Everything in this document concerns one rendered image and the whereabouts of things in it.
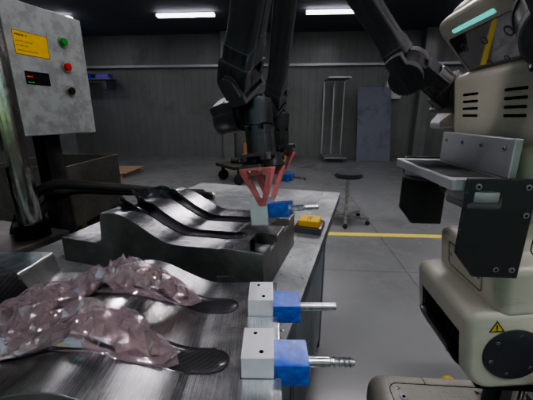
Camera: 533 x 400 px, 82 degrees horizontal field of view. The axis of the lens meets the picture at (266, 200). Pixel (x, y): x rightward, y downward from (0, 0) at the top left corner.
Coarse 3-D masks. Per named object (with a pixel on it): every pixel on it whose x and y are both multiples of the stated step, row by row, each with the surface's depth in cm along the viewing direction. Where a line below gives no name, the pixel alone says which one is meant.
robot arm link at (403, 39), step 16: (352, 0) 67; (368, 0) 66; (368, 16) 68; (384, 16) 67; (368, 32) 70; (384, 32) 69; (400, 32) 69; (384, 48) 71; (400, 48) 69; (416, 48) 73; (400, 64) 69; (416, 64) 69; (400, 80) 72; (416, 80) 70
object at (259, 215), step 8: (272, 200) 62; (256, 208) 59; (264, 208) 59; (272, 208) 58; (280, 208) 58; (288, 208) 58; (296, 208) 59; (304, 208) 58; (312, 208) 58; (256, 216) 59; (264, 216) 59; (272, 216) 59; (280, 216) 58; (288, 216) 58; (256, 224) 60; (264, 224) 59
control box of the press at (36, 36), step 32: (0, 0) 88; (32, 32) 96; (64, 32) 106; (32, 64) 97; (64, 64) 106; (32, 96) 98; (64, 96) 108; (32, 128) 99; (64, 128) 109; (64, 224) 118
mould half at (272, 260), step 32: (192, 192) 86; (96, 224) 80; (128, 224) 64; (160, 224) 67; (192, 224) 72; (224, 224) 73; (96, 256) 69; (160, 256) 64; (192, 256) 61; (224, 256) 59; (256, 256) 56
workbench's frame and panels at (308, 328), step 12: (336, 204) 124; (324, 240) 91; (324, 252) 143; (312, 276) 70; (312, 288) 111; (312, 300) 114; (312, 312) 117; (300, 324) 92; (312, 324) 120; (288, 336) 49; (300, 336) 94; (312, 336) 123; (312, 348) 127; (288, 396) 83; (300, 396) 105
